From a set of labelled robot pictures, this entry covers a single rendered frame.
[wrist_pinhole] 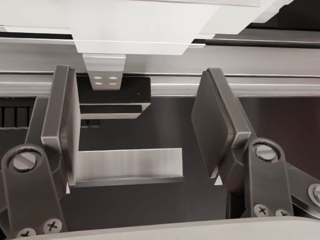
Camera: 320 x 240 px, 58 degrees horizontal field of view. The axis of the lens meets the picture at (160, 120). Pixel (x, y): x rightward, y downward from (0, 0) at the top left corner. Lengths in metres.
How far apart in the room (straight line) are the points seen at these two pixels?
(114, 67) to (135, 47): 0.05
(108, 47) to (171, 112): 0.51
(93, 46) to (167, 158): 0.10
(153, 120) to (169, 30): 0.53
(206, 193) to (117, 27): 0.61
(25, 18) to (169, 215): 0.15
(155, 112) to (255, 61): 0.30
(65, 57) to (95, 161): 0.27
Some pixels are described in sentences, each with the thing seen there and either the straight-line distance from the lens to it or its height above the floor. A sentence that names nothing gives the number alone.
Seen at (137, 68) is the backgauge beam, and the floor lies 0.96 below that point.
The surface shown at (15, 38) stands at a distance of 0.23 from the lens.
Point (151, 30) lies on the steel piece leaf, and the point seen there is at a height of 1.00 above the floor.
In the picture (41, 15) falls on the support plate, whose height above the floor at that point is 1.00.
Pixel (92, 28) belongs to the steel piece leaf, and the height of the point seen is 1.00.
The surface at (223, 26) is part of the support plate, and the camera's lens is 0.21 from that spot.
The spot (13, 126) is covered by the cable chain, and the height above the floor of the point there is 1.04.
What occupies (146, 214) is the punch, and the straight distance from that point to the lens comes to 0.20.
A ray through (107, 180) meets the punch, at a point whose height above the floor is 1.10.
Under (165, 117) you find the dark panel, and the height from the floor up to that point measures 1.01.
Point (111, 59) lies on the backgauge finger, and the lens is 0.25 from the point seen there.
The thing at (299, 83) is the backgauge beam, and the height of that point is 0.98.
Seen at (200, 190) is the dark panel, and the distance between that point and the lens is 0.75.
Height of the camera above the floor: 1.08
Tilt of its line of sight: 5 degrees down
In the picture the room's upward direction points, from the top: 178 degrees clockwise
